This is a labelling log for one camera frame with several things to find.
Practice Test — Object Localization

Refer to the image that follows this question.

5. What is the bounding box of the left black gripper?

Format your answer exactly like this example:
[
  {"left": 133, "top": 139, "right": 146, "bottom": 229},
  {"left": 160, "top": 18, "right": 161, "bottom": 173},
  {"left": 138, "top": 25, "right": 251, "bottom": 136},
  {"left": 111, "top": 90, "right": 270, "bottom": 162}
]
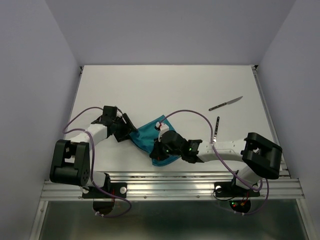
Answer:
[{"left": 112, "top": 113, "right": 138, "bottom": 142}]

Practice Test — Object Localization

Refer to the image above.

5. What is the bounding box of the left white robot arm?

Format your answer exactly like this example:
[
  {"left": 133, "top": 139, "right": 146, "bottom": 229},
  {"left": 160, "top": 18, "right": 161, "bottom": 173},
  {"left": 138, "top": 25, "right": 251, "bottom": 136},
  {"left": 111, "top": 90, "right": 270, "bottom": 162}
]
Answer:
[{"left": 49, "top": 106, "right": 138, "bottom": 197}]

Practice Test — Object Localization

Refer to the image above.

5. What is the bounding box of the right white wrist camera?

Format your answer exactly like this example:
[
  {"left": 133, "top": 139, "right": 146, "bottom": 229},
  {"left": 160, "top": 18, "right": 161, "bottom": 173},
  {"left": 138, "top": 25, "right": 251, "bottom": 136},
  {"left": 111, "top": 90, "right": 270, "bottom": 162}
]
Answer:
[{"left": 155, "top": 121, "right": 174, "bottom": 141}]

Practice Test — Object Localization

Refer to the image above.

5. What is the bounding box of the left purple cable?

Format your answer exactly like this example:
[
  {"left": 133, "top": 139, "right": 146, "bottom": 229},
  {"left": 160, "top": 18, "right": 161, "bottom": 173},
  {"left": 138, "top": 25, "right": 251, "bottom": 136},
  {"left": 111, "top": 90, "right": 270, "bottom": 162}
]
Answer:
[{"left": 62, "top": 107, "right": 132, "bottom": 218}]

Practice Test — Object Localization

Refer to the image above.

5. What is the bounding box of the aluminium rail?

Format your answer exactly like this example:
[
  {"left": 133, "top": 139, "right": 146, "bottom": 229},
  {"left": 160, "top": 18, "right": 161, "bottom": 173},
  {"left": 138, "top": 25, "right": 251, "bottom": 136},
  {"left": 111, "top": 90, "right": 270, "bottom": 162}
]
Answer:
[
  {"left": 251, "top": 65, "right": 291, "bottom": 178},
  {"left": 39, "top": 170, "right": 306, "bottom": 201}
]

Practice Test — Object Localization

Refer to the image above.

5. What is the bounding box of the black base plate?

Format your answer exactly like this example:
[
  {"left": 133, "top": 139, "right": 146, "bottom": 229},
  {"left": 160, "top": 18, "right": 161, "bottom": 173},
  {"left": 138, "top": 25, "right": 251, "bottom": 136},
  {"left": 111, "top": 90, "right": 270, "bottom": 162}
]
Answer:
[
  {"left": 213, "top": 181, "right": 260, "bottom": 198},
  {"left": 81, "top": 182, "right": 128, "bottom": 199}
]

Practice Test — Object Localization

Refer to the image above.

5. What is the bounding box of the metal knife black handle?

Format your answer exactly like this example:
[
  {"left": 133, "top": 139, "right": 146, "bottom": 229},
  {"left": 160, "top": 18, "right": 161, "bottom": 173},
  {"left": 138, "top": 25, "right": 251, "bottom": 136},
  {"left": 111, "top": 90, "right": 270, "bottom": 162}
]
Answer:
[{"left": 208, "top": 96, "right": 243, "bottom": 112}]

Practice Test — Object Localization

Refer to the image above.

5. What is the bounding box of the purple cable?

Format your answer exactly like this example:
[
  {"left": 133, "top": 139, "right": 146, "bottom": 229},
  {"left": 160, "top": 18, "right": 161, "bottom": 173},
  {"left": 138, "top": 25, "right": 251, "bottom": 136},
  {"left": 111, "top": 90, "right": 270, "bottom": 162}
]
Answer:
[
  {"left": 62, "top": 107, "right": 132, "bottom": 218},
  {"left": 159, "top": 109, "right": 270, "bottom": 217}
]

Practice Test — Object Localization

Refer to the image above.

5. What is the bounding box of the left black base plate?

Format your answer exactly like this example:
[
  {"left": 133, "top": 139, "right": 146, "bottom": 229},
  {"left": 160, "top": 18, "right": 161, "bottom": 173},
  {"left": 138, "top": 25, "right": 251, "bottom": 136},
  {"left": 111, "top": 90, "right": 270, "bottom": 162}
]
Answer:
[{"left": 81, "top": 182, "right": 128, "bottom": 199}]

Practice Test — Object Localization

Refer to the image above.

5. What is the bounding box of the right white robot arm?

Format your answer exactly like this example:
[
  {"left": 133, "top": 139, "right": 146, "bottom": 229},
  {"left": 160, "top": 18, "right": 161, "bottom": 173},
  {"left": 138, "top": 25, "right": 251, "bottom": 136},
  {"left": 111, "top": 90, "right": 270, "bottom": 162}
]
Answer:
[{"left": 149, "top": 130, "right": 283, "bottom": 195}]

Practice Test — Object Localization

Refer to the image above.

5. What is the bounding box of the aluminium front rail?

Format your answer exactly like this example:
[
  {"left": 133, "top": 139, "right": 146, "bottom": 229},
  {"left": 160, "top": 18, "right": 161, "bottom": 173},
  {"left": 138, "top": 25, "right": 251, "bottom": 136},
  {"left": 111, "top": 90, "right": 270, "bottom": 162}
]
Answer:
[{"left": 39, "top": 170, "right": 306, "bottom": 201}]

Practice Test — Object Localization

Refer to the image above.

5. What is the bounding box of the aluminium right side rail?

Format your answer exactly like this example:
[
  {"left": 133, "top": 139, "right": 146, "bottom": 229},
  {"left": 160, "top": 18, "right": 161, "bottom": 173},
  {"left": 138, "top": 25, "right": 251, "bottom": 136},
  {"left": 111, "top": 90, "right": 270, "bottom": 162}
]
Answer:
[{"left": 251, "top": 65, "right": 291, "bottom": 178}]

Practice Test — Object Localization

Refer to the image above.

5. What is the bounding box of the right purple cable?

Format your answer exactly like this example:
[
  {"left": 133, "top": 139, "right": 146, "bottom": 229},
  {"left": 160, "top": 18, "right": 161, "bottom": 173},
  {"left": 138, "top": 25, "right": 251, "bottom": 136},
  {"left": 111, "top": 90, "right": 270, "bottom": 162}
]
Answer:
[{"left": 159, "top": 109, "right": 270, "bottom": 217}]

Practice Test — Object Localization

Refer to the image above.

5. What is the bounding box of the metal fork black handle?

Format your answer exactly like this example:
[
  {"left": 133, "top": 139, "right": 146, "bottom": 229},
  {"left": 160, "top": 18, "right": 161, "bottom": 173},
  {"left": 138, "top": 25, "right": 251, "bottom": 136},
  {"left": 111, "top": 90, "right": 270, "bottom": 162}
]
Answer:
[{"left": 213, "top": 116, "right": 220, "bottom": 143}]

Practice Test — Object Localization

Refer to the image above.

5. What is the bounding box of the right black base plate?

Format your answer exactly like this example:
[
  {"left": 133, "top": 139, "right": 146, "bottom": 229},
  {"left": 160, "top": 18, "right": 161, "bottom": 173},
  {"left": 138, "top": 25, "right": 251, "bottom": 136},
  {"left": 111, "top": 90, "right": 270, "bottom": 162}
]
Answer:
[{"left": 213, "top": 181, "right": 260, "bottom": 198}]

